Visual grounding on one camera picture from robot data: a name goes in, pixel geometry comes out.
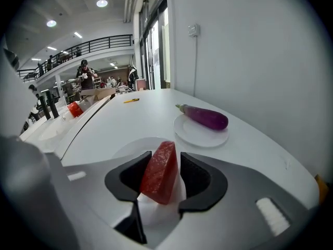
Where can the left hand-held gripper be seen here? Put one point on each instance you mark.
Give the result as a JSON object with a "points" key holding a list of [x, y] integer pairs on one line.
{"points": [[20, 181]]}

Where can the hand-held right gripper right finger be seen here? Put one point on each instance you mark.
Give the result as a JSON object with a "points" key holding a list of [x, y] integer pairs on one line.
{"points": [[234, 204]]}

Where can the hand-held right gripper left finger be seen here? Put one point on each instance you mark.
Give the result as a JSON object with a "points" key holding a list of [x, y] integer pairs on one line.
{"points": [[99, 197]]}

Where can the white round plate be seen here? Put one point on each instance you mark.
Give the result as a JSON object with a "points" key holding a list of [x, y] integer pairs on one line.
{"points": [[197, 137]]}

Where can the white sink basin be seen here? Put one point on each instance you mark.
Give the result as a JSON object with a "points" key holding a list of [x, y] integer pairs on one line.
{"points": [[33, 130]]}

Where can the black faucet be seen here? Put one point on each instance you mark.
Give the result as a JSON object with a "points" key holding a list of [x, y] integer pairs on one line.
{"points": [[53, 105]]}

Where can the red plastic-wrapped packet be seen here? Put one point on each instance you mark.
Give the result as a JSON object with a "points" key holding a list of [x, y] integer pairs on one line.
{"points": [[75, 109]]}

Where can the strip ceiling light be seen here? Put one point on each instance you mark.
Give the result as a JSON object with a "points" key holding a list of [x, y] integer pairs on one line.
{"points": [[52, 48], [78, 35]]}

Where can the open cardboard box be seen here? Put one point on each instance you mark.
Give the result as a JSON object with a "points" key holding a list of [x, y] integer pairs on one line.
{"points": [[97, 92]]}

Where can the round ceiling light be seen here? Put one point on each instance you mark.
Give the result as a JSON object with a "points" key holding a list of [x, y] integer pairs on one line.
{"points": [[102, 3], [51, 23]]}

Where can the purple eggplant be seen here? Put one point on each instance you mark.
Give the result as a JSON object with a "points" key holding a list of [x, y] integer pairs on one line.
{"points": [[205, 117]]}

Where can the black balcony railing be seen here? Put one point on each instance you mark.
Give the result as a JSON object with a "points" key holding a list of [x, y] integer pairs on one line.
{"points": [[91, 45]]}

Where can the yellow marker pen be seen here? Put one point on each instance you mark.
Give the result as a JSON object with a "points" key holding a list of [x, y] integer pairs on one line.
{"points": [[131, 100]]}

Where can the hanging dark jacket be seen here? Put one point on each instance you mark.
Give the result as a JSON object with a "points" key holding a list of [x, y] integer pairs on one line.
{"points": [[133, 77]]}

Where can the black framed glass door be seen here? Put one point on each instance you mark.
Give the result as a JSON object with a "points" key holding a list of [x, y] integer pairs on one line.
{"points": [[153, 48]]}

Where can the white wall box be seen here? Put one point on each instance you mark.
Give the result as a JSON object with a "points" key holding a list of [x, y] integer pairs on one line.
{"points": [[193, 30]]}

